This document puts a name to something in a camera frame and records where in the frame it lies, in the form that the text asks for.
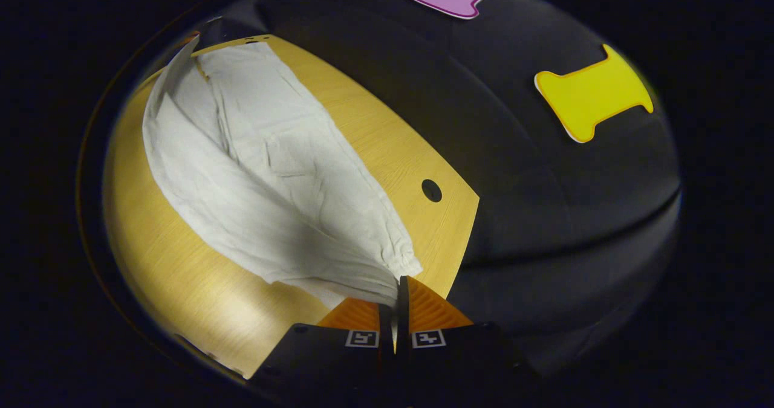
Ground black backdrop cloth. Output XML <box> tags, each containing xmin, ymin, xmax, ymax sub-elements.
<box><xmin>200</xmin><ymin>0</ymin><xmax>684</xmax><ymax>378</ymax></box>

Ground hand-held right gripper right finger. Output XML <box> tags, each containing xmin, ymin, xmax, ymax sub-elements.
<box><xmin>396</xmin><ymin>275</ymin><xmax>539</xmax><ymax>408</ymax></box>

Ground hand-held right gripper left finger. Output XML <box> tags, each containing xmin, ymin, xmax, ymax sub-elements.
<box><xmin>249</xmin><ymin>298</ymin><xmax>397</xmax><ymax>408</ymax></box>

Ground white jeans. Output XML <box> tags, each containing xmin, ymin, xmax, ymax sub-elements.
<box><xmin>142</xmin><ymin>36</ymin><xmax>424</xmax><ymax>309</ymax></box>

